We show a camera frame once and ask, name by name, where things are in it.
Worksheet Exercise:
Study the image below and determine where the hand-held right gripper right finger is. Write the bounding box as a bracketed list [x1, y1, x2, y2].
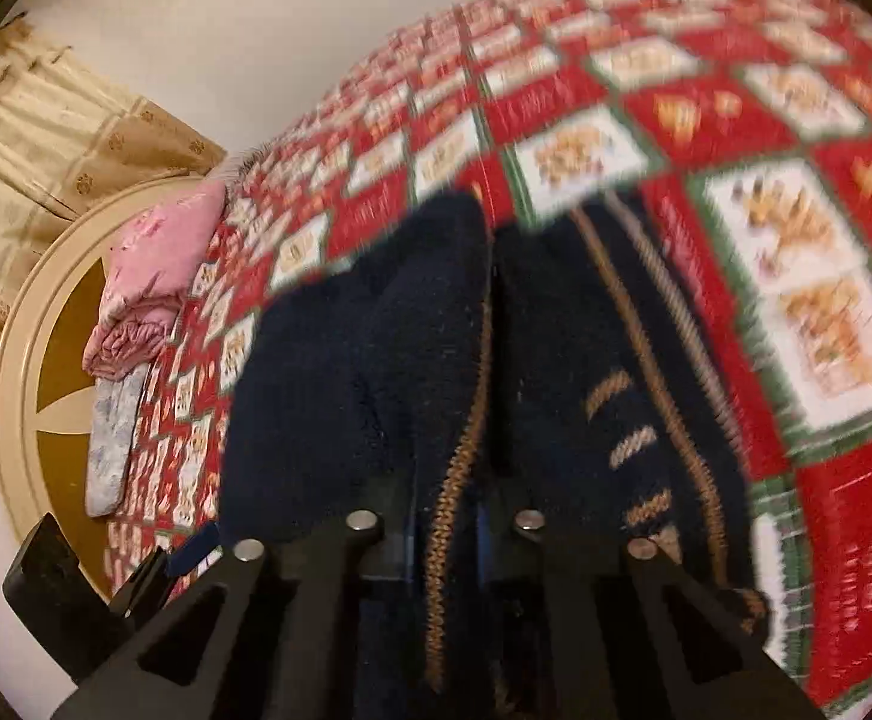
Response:
[479, 501, 828, 720]

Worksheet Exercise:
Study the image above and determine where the red printed patchwork bedspread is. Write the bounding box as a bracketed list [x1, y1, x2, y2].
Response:
[102, 0, 872, 720]

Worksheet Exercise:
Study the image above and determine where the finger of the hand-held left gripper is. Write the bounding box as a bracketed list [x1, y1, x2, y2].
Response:
[110, 525, 224, 620]

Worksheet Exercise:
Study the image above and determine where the folded pink quilt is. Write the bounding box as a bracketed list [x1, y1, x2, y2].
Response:
[82, 178, 228, 382]

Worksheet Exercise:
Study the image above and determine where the navy striped knit sweater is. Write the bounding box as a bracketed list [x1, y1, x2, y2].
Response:
[215, 191, 771, 720]

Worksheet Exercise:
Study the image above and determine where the beige round headboard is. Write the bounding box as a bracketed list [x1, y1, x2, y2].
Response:
[0, 169, 216, 608]

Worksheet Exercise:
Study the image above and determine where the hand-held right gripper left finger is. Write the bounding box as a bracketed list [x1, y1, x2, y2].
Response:
[52, 480, 420, 720]

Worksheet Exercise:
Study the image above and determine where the beige patterned curtain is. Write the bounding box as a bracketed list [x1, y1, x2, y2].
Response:
[0, 22, 228, 421]

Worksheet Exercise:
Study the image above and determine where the grey floral pillow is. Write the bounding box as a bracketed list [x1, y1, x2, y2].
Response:
[85, 364, 152, 518]

